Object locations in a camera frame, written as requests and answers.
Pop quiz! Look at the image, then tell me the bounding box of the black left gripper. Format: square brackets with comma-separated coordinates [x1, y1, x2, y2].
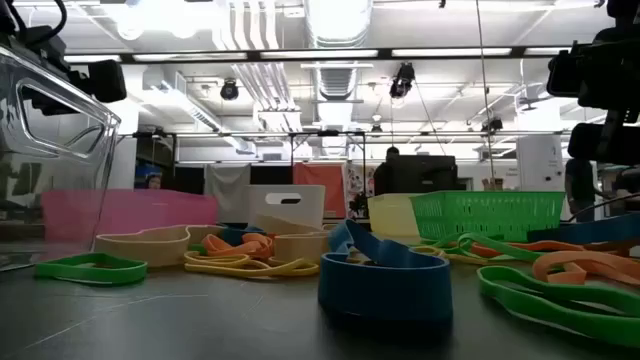
[71, 58, 128, 105]

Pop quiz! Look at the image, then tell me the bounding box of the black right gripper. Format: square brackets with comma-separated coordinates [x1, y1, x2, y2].
[546, 41, 584, 99]

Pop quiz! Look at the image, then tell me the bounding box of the orange rubber band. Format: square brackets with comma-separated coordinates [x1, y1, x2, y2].
[469, 240, 587, 259]
[531, 249, 640, 288]
[201, 232, 275, 260]

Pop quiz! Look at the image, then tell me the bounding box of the blue rubber band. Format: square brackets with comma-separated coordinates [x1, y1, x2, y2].
[218, 224, 267, 247]
[526, 211, 640, 246]
[317, 219, 455, 322]

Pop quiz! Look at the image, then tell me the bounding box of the yellow rubber band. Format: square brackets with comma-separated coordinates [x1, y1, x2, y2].
[408, 243, 501, 266]
[183, 250, 321, 279]

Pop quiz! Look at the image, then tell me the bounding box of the thin vertical rod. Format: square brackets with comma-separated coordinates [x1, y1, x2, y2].
[473, 0, 497, 192]

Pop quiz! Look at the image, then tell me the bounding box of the clear plastic bin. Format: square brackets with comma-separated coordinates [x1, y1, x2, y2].
[0, 43, 123, 272]

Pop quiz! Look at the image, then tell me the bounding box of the blue storage crate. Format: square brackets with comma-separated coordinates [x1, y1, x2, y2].
[133, 163, 164, 190]

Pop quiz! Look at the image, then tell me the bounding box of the pink plastic bin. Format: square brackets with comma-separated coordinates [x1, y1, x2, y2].
[41, 188, 220, 245]

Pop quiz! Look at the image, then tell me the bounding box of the grey hanging cloth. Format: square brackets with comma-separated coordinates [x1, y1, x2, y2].
[203, 163, 252, 224]

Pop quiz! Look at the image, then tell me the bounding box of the green plastic basket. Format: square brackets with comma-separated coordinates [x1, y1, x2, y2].
[409, 189, 568, 244]

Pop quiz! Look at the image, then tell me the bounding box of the black monitor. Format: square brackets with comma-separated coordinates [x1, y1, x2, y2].
[387, 154, 459, 195]

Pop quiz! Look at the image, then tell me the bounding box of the black overhead light bar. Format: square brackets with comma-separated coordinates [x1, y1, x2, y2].
[62, 46, 574, 65]

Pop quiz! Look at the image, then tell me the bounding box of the yellow plastic bin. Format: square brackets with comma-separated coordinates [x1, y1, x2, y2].
[367, 192, 424, 239]

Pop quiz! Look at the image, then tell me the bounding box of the black pipe truss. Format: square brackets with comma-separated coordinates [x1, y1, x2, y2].
[118, 128, 571, 194]

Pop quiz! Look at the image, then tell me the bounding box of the white plastic bin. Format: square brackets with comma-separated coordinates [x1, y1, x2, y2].
[247, 184, 327, 236]

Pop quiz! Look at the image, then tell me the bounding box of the floral poster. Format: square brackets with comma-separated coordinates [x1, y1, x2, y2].
[343, 161, 376, 220]

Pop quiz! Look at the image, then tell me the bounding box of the orange hanging cloth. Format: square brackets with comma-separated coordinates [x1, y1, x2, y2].
[292, 161, 347, 220]

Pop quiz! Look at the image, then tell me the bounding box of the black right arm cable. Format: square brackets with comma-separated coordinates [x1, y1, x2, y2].
[567, 191, 640, 223]

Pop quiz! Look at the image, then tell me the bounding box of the silver ventilation duct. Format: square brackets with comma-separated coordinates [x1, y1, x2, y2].
[302, 0, 374, 101]

